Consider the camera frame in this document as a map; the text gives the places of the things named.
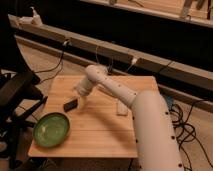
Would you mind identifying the white spray bottle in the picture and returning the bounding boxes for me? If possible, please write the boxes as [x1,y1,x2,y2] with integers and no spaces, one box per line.
[18,6,43,26]

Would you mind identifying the black chair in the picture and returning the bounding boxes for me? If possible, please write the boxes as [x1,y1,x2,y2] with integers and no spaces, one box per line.
[0,13,47,169]

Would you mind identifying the blue box on floor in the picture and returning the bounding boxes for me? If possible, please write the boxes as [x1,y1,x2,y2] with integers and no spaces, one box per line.
[164,95,174,110]

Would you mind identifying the black eraser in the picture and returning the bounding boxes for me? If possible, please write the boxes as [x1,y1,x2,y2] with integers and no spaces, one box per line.
[63,98,78,112]

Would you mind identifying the green bowl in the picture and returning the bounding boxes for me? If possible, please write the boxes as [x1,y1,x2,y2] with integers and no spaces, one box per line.
[33,112,70,148]

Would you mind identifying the black floor cables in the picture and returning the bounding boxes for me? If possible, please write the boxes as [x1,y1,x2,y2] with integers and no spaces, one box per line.
[168,99,213,171]

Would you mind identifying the long metal rail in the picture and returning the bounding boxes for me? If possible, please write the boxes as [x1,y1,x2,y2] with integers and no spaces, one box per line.
[9,15,213,94]

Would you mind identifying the wooden board table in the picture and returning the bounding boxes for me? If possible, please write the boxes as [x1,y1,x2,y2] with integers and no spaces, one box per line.
[28,75,158,158]

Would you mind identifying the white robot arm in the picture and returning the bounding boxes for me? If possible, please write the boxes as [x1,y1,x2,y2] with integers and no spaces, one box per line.
[76,65,184,171]

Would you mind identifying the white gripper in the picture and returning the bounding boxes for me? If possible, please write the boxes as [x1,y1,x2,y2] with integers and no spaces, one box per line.
[76,79,94,109]

